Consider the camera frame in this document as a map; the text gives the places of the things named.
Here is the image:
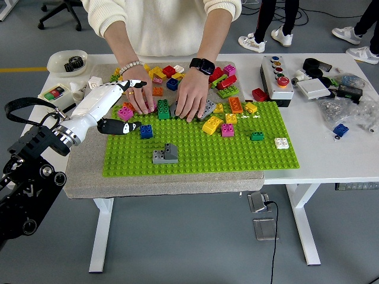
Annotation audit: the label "person's right hand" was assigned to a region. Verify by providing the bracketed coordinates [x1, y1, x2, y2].
[121, 65, 158, 115]

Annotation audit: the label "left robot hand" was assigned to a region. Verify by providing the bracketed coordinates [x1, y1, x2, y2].
[60, 78, 148, 146]

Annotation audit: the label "person's left hand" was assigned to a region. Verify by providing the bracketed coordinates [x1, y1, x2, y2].
[174, 67, 210, 123]

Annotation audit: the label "grey two-by-four brick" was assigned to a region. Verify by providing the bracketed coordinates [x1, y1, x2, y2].
[152, 149, 179, 165]
[197, 99, 217, 121]

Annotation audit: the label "red two-by-two brick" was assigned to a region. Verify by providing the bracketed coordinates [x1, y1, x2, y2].
[162, 65, 178, 79]
[251, 88, 269, 102]

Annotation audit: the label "green baseplate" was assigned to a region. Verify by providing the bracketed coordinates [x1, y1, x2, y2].
[102, 101, 300, 178]

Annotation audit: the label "white plastic tube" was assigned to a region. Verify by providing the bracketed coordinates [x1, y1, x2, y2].
[69, 81, 89, 101]

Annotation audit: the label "dark green two-by-four brick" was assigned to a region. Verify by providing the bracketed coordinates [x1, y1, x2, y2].
[156, 99, 171, 120]

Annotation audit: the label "lime green flat plate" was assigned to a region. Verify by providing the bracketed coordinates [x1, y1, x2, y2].
[210, 73, 229, 89]

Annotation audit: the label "black smartwatch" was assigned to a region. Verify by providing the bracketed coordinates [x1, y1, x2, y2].
[189, 57, 216, 76]

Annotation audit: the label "red two-by-four brick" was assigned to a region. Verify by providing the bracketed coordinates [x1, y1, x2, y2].
[216, 74, 239, 91]
[208, 66, 225, 83]

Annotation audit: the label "lime green two-by-four brick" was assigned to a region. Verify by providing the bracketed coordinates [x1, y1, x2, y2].
[217, 85, 240, 100]

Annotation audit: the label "yellow arch brick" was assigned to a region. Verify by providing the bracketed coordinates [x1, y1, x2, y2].
[201, 115, 224, 136]

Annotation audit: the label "orange upturned long brick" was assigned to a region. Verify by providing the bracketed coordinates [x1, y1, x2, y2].
[227, 96, 244, 114]

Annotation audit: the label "white plastic bowl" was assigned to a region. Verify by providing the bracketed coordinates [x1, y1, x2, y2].
[46, 49, 89, 78]

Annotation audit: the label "person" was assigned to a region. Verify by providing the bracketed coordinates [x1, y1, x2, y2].
[238, 0, 300, 54]
[331, 0, 379, 65]
[81, 0, 243, 57]

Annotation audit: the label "push-button control box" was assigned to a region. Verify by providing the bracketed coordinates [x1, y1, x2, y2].
[259, 54, 295, 108]

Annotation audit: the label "grey-brown mat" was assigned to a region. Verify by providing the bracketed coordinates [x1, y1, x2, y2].
[63, 61, 266, 199]

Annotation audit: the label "black office chair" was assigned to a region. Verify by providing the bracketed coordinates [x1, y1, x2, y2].
[37, 0, 85, 32]

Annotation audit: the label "white pipe connector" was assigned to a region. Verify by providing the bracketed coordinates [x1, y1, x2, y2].
[290, 69, 311, 87]

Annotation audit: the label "black tape roll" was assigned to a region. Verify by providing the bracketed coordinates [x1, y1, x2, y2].
[306, 67, 324, 79]
[302, 57, 323, 69]

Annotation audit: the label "metal floor socket box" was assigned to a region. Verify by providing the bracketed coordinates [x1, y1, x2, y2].
[248, 191, 271, 214]
[252, 218, 279, 242]

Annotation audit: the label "white furniture foot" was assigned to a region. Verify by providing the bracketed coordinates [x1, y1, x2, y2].
[0, 0, 19, 22]

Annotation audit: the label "white table leg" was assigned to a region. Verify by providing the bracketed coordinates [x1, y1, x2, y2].
[88, 198, 115, 273]
[285, 183, 322, 266]

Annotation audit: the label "clear bag of screws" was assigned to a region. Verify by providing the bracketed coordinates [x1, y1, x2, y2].
[316, 97, 361, 131]

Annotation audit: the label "black power adapter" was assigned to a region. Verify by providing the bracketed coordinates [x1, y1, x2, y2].
[336, 84, 364, 105]

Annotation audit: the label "clear bag blue parts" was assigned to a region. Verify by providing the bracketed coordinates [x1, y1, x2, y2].
[333, 72, 367, 89]

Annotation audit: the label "clear bag metal parts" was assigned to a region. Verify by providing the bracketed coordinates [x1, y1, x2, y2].
[354, 94, 379, 135]

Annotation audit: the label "table height control panel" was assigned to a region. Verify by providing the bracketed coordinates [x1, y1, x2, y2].
[335, 182, 379, 191]

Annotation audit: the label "white bead bracelet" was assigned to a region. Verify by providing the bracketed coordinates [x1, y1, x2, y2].
[118, 60, 146, 76]

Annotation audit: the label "switch box green red buttons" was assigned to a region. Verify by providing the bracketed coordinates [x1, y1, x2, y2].
[37, 82, 76, 115]

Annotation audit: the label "white flat switch plate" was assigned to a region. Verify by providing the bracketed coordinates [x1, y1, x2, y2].
[296, 79, 332, 101]

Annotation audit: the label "black power cable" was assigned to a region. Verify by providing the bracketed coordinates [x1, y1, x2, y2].
[263, 200, 280, 284]

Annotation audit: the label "black floor cable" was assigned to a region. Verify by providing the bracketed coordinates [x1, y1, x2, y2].
[241, 0, 368, 27]

